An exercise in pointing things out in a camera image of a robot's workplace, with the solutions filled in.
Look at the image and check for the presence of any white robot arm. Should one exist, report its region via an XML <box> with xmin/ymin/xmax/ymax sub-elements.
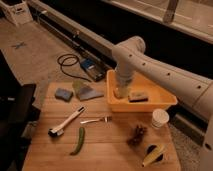
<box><xmin>111</xmin><ymin>36</ymin><xmax>213</xmax><ymax>171</ymax></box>

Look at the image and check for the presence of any dark sponge in tray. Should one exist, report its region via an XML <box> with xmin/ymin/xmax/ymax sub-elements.
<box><xmin>128</xmin><ymin>92</ymin><xmax>148</xmax><ymax>102</ymax></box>

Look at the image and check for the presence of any yellow plastic tray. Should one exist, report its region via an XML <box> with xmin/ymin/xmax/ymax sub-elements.
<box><xmin>106</xmin><ymin>70</ymin><xmax>177</xmax><ymax>112</ymax></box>

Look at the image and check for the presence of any silver fork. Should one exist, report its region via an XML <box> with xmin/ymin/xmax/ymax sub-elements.
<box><xmin>80</xmin><ymin>116</ymin><xmax>112</xmax><ymax>124</ymax></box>

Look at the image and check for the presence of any grey-green folded cloth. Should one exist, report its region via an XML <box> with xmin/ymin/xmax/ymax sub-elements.
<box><xmin>72</xmin><ymin>81</ymin><xmax>104</xmax><ymax>101</ymax></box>

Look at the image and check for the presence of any blue device on floor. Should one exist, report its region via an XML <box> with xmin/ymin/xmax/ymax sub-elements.
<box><xmin>80</xmin><ymin>59</ymin><xmax>95</xmax><ymax>70</ymax></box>

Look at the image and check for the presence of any dark grape bunch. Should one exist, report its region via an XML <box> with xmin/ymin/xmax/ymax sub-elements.
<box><xmin>127</xmin><ymin>125</ymin><xmax>147</xmax><ymax>147</ymax></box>

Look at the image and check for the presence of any white cup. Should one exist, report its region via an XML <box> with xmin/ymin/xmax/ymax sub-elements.
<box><xmin>151</xmin><ymin>109</ymin><xmax>170</xmax><ymax>129</ymax></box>

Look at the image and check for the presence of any green cucumber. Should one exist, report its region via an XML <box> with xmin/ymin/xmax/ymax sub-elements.
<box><xmin>70</xmin><ymin>127</ymin><xmax>85</xmax><ymax>155</ymax></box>

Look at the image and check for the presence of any blue sponge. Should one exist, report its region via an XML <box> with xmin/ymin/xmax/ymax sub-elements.
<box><xmin>55</xmin><ymin>88</ymin><xmax>73</xmax><ymax>102</ymax></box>

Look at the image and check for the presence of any small black bowl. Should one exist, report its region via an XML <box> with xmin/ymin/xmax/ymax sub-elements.
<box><xmin>144</xmin><ymin>144</ymin><xmax>165</xmax><ymax>165</ymax></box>

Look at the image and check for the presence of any yellow corn cob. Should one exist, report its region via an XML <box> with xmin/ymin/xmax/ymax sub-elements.
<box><xmin>142</xmin><ymin>144</ymin><xmax>165</xmax><ymax>167</ymax></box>

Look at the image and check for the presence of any black chair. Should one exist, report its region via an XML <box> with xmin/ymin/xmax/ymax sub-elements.
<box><xmin>0</xmin><ymin>50</ymin><xmax>40</xmax><ymax>171</ymax></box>

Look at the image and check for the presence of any white box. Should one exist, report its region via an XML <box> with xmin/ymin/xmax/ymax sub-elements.
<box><xmin>0</xmin><ymin>0</ymin><xmax>33</xmax><ymax>27</ymax></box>

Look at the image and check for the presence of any metal floor rail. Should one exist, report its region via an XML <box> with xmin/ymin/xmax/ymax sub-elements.
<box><xmin>27</xmin><ymin>0</ymin><xmax>113</xmax><ymax>82</ymax></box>

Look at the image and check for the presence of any black cable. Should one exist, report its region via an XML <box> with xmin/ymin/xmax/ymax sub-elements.
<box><xmin>56</xmin><ymin>53</ymin><xmax>93</xmax><ymax>83</ymax></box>

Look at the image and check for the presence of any white-handled black brush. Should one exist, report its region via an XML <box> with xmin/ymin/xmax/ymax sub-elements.
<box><xmin>48</xmin><ymin>107</ymin><xmax>85</xmax><ymax>137</ymax></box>

